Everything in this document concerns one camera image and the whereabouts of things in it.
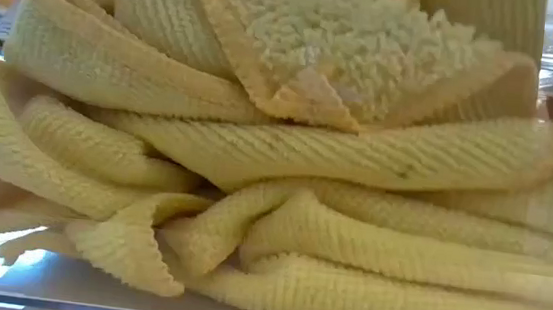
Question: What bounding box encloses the yellow microfiber towel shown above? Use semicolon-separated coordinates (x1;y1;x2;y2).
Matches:
0;54;217;284
55;156;553;310
173;0;548;149
0;0;284;127
78;79;553;221
413;0;550;67

